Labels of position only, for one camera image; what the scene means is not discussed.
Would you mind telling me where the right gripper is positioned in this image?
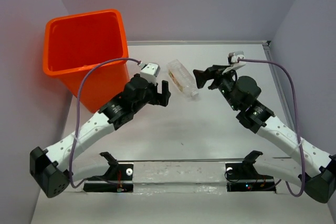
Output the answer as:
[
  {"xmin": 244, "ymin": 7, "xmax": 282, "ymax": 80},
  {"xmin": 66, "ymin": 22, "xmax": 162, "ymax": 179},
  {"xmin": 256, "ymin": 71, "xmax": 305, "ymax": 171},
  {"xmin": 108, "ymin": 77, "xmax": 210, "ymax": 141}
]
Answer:
[{"xmin": 194, "ymin": 63, "xmax": 239, "ymax": 111}]

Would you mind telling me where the large clear juice bottle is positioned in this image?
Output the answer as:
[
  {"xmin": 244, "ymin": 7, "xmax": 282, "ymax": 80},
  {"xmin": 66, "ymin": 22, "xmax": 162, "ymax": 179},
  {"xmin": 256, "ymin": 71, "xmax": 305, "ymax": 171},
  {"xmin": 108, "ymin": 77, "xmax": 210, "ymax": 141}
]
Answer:
[{"xmin": 167, "ymin": 59, "xmax": 198, "ymax": 99}]

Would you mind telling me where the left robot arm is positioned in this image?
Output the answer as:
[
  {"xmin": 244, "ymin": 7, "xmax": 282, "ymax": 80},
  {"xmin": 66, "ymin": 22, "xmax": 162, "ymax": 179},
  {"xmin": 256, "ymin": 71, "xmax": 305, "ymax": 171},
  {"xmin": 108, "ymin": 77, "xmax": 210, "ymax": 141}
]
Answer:
[{"xmin": 29, "ymin": 74, "xmax": 171, "ymax": 198}]

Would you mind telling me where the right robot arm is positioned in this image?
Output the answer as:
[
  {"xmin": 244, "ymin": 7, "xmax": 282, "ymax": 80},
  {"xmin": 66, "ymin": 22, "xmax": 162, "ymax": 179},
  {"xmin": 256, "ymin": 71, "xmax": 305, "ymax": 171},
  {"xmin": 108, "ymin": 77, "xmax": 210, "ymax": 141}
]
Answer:
[{"xmin": 193, "ymin": 65, "xmax": 335, "ymax": 204}]

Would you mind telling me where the orange plastic bin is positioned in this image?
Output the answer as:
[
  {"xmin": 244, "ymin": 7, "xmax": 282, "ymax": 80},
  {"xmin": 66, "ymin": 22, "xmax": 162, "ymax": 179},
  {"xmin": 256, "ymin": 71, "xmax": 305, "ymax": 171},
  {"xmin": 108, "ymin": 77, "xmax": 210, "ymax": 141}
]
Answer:
[{"xmin": 43, "ymin": 9, "xmax": 129, "ymax": 113}]

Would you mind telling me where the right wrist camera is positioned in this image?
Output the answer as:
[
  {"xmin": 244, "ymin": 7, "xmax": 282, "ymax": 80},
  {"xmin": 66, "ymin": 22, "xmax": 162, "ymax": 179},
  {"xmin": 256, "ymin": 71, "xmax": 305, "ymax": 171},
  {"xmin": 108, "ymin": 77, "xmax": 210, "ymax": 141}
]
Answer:
[{"xmin": 222, "ymin": 51, "xmax": 246, "ymax": 74}]

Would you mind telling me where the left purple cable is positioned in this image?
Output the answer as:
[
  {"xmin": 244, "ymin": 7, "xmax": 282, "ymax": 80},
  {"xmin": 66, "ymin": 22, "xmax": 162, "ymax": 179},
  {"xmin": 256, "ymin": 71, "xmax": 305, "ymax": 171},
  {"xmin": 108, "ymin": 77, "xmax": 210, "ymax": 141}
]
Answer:
[{"xmin": 68, "ymin": 58, "xmax": 142, "ymax": 188}]

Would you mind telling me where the purple cable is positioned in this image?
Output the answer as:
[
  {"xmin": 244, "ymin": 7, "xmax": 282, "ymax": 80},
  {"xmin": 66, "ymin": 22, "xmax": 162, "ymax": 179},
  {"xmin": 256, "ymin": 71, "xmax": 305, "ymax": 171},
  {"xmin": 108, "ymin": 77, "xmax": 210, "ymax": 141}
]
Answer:
[
  {"xmin": 237, "ymin": 58, "xmax": 307, "ymax": 198},
  {"xmin": 68, "ymin": 58, "xmax": 142, "ymax": 188}
]

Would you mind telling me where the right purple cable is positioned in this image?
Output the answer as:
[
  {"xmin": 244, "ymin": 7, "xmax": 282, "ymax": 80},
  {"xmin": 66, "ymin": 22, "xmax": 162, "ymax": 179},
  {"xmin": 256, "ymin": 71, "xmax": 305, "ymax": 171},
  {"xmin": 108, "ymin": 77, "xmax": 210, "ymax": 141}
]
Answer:
[{"xmin": 237, "ymin": 58, "xmax": 307, "ymax": 198}]

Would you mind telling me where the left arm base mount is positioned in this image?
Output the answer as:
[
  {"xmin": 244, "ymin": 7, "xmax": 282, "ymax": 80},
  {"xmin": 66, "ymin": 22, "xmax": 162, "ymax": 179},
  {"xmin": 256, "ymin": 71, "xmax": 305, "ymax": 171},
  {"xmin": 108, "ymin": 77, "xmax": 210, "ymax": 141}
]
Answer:
[{"xmin": 83, "ymin": 152, "xmax": 134, "ymax": 193}]

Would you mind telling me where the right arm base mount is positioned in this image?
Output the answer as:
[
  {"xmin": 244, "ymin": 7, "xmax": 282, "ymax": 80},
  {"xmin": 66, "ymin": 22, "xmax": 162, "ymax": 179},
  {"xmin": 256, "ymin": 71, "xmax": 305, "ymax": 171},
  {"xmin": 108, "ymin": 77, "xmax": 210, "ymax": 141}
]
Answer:
[{"xmin": 224, "ymin": 151, "xmax": 276, "ymax": 193}]

